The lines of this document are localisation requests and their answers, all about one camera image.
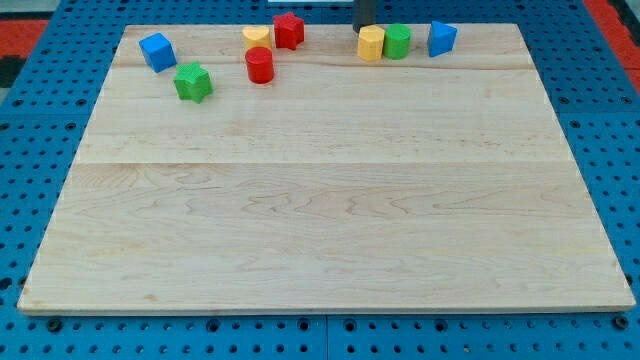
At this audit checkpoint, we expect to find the yellow hexagon block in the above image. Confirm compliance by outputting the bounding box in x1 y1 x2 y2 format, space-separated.
357 25 385 62

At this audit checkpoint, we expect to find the light wooden board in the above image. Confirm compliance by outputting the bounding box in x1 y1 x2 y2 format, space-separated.
18 24 635 316

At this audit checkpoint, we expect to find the red cylinder block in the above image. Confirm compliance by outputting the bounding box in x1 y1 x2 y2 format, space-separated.
245 47 275 84

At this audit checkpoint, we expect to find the red star block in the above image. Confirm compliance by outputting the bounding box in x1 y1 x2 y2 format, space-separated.
273 12 305 50

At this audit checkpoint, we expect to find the yellow heart block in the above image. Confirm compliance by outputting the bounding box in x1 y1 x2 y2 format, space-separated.
242 25 272 51

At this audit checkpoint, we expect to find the green star block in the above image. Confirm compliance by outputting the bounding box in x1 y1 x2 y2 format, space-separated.
173 61 214 103

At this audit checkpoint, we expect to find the green cylinder block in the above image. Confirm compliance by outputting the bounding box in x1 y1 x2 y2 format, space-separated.
383 23 411 60

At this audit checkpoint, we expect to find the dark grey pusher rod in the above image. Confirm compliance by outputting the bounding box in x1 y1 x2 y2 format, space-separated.
352 0 377 33

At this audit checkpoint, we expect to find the blue triangle block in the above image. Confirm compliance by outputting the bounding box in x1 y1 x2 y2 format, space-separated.
427 21 458 57

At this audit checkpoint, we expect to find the blue cube block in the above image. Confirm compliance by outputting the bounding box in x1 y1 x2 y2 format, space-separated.
139 33 177 73

